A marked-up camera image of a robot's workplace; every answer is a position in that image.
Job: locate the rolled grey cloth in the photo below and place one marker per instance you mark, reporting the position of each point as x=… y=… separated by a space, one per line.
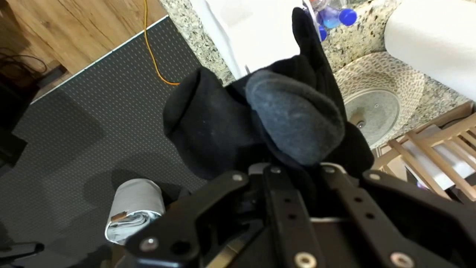
x=135 y=208

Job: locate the black sock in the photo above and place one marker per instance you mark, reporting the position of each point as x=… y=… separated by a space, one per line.
x=260 y=123

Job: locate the wooden dish rack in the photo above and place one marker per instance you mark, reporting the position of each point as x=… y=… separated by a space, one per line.
x=427 y=149

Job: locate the dark dotted mat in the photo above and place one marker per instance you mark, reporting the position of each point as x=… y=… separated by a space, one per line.
x=93 y=130

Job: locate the clear bottle with blue cap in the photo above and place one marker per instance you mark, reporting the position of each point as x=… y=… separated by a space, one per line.
x=331 y=16

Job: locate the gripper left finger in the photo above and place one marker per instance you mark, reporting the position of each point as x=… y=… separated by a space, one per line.
x=208 y=208

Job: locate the white plate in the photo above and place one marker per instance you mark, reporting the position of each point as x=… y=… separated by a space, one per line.
x=446 y=163

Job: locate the white paper towel roll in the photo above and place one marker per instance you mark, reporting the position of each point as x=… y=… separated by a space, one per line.
x=431 y=41

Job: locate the round stone sink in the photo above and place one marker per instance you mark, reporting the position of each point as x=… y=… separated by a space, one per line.
x=379 y=100

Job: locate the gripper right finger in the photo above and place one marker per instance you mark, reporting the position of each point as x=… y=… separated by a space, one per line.
x=401 y=208

